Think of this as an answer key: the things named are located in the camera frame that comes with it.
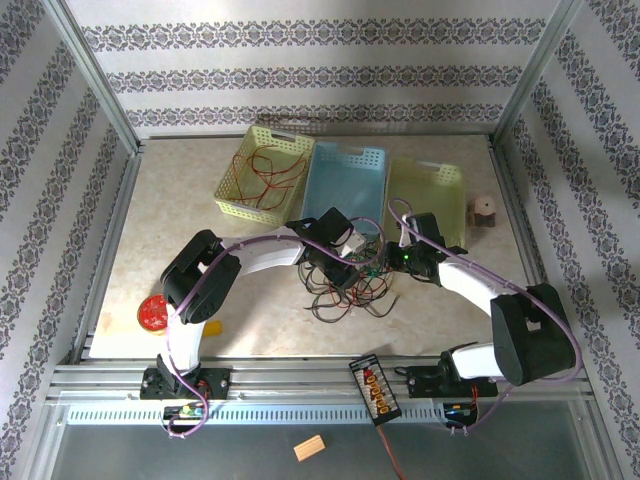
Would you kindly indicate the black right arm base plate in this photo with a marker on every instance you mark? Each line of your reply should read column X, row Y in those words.
column 425, row 382

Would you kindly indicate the black board with orange connectors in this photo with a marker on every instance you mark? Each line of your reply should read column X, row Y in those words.
column 375, row 392

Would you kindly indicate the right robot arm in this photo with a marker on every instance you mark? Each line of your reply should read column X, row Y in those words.
column 530, row 335

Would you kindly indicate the small wooden block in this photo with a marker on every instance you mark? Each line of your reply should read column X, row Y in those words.
column 309, row 448

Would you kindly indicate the blue perforated plastic basket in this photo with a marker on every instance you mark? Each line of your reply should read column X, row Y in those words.
column 345, row 185

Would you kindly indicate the yellow-green perforated plastic basket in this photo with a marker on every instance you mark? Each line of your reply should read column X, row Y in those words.
column 295, row 200
column 440, row 200

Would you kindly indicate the aluminium side rail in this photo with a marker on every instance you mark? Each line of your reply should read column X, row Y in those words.
column 520, row 225
column 117, row 230

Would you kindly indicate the yellow block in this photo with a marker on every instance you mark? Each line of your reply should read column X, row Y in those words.
column 214, row 329

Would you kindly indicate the aluminium frame post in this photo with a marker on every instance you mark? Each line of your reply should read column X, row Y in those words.
column 537, row 75
column 95, row 80

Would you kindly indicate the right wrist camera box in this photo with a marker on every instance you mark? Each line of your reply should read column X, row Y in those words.
column 407, row 225

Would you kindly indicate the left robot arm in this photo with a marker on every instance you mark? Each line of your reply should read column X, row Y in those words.
column 200, row 280

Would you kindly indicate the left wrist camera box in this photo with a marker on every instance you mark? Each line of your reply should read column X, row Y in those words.
column 352, row 245

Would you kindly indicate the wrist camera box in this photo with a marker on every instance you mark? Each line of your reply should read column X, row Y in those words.
column 407, row 225
column 352, row 245

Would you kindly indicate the thin aluminium rail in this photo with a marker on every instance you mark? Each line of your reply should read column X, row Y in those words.
column 200, row 136

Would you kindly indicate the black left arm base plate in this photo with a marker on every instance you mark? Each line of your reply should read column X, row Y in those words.
column 220, row 382

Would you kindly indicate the brown spool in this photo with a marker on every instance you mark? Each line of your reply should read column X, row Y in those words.
column 482, row 206

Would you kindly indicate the wide aluminium extrusion rail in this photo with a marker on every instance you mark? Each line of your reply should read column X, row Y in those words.
column 300, row 377

